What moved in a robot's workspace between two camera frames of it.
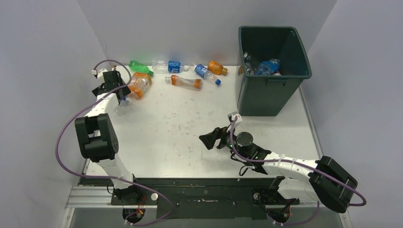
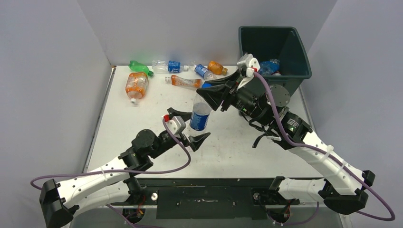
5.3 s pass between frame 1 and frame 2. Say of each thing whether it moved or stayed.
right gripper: moved
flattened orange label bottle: stayed
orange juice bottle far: stayed
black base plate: stayed
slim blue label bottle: moved
